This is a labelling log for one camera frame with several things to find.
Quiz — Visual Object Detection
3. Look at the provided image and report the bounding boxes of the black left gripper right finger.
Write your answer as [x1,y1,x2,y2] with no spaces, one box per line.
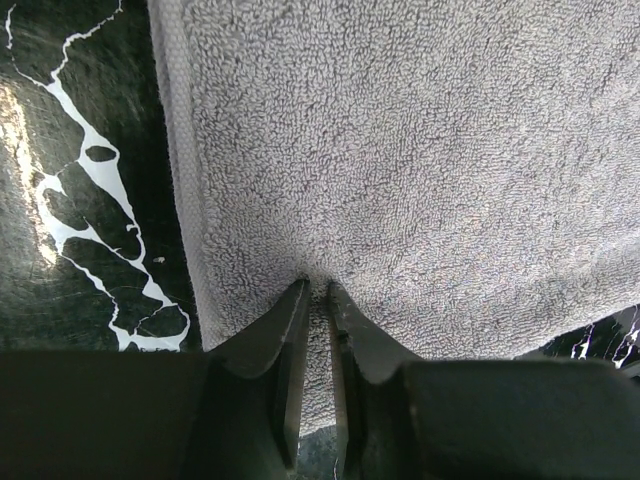
[327,283,639,479]

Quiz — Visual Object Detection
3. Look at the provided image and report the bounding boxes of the grey towel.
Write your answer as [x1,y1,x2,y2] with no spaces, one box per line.
[148,1,639,434]

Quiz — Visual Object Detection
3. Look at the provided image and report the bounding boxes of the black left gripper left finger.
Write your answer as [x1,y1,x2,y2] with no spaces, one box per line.
[1,280,310,479]

